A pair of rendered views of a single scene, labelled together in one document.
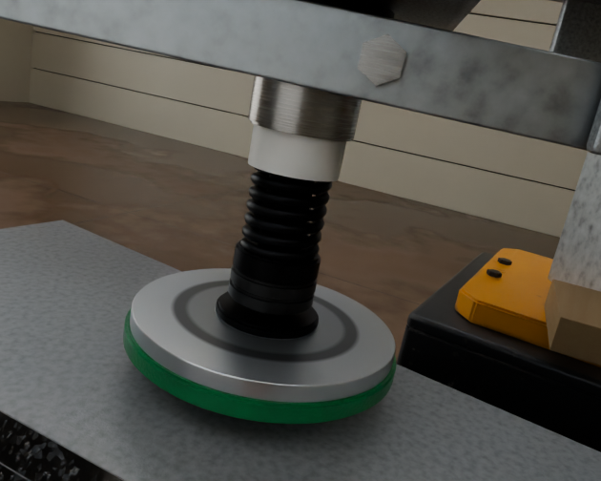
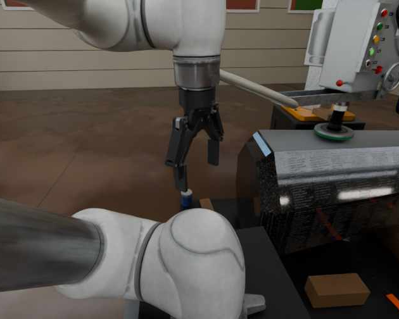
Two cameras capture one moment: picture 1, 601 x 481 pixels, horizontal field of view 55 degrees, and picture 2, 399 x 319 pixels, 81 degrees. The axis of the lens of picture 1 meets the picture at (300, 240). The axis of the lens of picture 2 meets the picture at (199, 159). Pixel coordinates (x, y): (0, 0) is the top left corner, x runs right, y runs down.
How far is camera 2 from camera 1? 1.46 m
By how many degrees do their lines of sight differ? 29
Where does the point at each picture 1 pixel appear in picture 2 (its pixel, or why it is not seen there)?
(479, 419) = not seen: hidden behind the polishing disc
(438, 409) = not seen: hidden behind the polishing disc
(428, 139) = (165, 61)
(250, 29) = (349, 97)
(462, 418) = not seen: hidden behind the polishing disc
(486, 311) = (307, 118)
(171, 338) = (338, 134)
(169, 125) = (45, 83)
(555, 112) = (372, 96)
